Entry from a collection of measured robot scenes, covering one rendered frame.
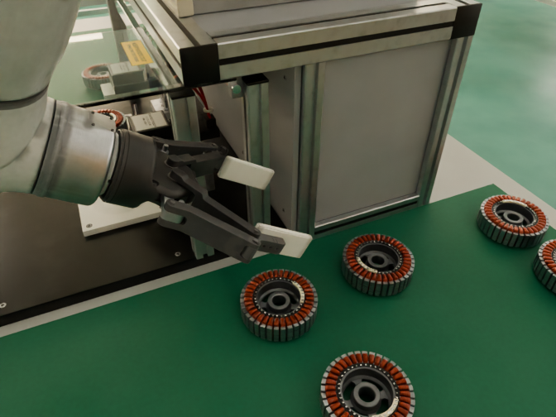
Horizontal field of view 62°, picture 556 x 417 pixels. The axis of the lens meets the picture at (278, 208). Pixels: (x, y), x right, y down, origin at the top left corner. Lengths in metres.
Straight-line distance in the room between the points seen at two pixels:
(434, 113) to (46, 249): 0.68
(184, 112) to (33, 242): 0.39
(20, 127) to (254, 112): 0.32
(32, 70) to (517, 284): 0.72
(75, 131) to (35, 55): 0.10
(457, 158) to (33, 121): 0.88
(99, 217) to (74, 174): 0.43
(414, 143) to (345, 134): 0.15
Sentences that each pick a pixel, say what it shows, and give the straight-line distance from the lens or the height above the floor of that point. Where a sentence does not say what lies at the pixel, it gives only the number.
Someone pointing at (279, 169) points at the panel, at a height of 0.87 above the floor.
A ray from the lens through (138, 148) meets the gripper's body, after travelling 0.46.
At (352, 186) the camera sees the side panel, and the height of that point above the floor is 0.83.
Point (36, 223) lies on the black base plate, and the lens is 0.92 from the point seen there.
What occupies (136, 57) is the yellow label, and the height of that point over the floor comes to 1.07.
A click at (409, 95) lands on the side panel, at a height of 0.98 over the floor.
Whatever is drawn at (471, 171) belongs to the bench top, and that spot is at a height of 0.75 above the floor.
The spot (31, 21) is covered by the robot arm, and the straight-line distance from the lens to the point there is 0.34.
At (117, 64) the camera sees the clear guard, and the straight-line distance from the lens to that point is 0.68.
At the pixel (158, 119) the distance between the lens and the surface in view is 0.84.
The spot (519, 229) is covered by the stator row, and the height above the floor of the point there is 0.79.
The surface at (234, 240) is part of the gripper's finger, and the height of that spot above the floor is 1.00.
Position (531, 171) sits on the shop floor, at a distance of 2.61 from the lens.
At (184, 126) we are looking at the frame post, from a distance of 0.62.
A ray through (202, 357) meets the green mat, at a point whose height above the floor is 0.75.
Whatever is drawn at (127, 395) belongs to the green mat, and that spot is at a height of 0.75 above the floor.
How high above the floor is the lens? 1.31
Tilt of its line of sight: 39 degrees down
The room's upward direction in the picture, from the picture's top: straight up
